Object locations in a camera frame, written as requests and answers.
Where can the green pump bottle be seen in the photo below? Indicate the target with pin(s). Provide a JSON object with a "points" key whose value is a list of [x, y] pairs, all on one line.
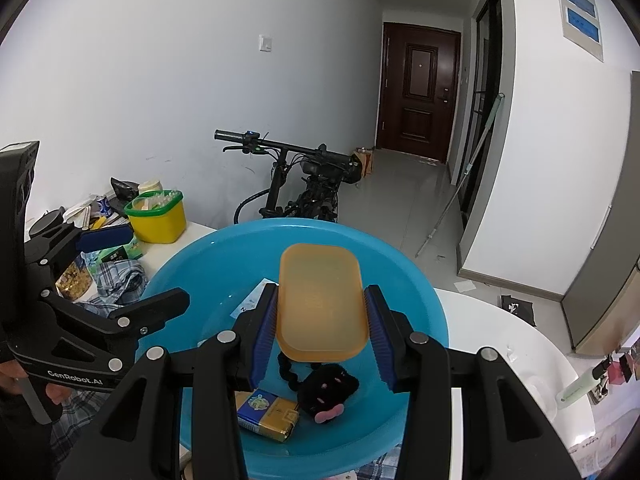
{"points": [[583, 384]]}

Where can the mop handle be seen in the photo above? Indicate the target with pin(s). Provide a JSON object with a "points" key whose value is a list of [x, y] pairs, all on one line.
{"points": [[466, 172]]}

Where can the amber soap case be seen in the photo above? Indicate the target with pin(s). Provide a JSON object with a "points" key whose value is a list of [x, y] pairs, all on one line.
{"points": [[322, 317]]}

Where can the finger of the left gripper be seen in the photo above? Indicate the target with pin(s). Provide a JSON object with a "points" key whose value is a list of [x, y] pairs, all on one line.
{"points": [[129, 323], [59, 246]]}

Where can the white wall switch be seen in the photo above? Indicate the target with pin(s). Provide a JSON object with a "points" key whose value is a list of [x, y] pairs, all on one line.
{"points": [[265, 43]]}

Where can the blue plastic basin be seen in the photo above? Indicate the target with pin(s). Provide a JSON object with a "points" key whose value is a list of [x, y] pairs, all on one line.
{"points": [[218, 271]]}

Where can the clear snack jar black lid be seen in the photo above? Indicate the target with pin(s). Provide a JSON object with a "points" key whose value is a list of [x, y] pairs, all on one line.
{"points": [[50, 220]]}

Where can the dark brown door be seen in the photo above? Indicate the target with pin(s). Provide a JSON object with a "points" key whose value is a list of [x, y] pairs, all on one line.
{"points": [[419, 84]]}

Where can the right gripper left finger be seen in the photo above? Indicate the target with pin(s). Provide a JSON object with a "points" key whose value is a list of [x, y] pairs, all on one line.
{"points": [[136, 433]]}

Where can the yellow bin green rim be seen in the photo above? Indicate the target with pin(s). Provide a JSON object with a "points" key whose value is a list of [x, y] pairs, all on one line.
{"points": [[157, 217]]}

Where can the clear plastic tray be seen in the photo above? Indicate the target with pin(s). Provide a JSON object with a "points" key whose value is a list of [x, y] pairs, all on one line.
{"points": [[541, 391]]}

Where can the gold blue cigarette box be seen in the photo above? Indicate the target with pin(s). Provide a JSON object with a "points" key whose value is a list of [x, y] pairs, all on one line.
{"points": [[264, 413]]}

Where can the wall panel blue labels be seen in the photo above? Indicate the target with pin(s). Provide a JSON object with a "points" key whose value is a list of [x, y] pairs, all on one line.
{"points": [[581, 25]]}

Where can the blue Raison box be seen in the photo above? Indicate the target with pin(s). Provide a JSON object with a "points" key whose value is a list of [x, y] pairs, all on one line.
{"points": [[251, 300]]}

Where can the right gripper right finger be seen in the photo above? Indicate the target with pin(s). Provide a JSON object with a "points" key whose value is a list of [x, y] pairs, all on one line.
{"points": [[505, 433]]}

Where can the blue plaid shirt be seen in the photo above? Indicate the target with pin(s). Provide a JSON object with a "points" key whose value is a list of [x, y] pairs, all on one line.
{"points": [[117, 284]]}

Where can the person's left hand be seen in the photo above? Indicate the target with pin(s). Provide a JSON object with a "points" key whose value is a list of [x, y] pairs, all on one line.
{"points": [[13, 380]]}

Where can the grey beige refrigerator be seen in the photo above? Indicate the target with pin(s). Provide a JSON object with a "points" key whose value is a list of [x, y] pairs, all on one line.
{"points": [[601, 308]]}

